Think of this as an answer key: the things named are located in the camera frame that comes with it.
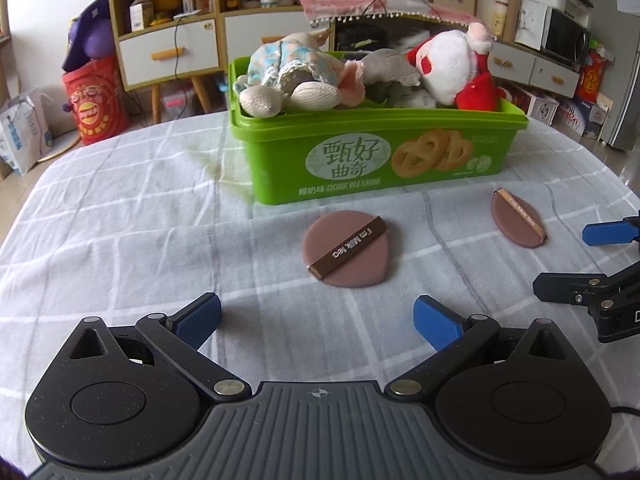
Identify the clear plastic storage box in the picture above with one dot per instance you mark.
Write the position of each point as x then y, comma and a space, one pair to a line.
180, 104

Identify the white paper shopping bag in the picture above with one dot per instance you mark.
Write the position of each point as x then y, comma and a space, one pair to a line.
25, 134

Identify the grey checked table cloth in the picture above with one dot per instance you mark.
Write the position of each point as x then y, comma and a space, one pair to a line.
150, 220

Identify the red printed bucket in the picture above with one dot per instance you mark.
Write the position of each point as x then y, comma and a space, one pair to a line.
95, 97

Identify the white santa plush toy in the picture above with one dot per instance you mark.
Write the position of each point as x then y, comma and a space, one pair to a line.
453, 66

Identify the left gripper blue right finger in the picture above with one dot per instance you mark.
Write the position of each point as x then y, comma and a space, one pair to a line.
437, 324

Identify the grey green cloth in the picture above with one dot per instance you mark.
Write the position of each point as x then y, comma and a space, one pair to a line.
392, 81

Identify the microwave oven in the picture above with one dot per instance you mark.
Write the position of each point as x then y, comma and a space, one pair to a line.
552, 32

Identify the brown powder puff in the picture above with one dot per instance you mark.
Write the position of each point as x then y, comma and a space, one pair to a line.
517, 220
347, 248

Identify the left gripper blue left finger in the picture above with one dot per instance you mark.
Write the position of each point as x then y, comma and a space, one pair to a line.
196, 322

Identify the beige bunny doll blue dress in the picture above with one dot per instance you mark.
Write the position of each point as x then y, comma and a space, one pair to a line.
290, 71

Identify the purple plush toy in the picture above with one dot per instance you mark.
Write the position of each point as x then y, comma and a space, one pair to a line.
90, 36

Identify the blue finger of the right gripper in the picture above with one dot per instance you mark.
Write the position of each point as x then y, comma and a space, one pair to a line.
580, 289
619, 232

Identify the pink fringed cloth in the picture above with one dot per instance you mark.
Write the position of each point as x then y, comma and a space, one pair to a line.
318, 11

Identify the wooden cabinet white drawers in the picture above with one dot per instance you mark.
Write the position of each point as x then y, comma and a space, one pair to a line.
161, 42

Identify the green plastic cookie box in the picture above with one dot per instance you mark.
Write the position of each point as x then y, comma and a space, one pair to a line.
302, 156

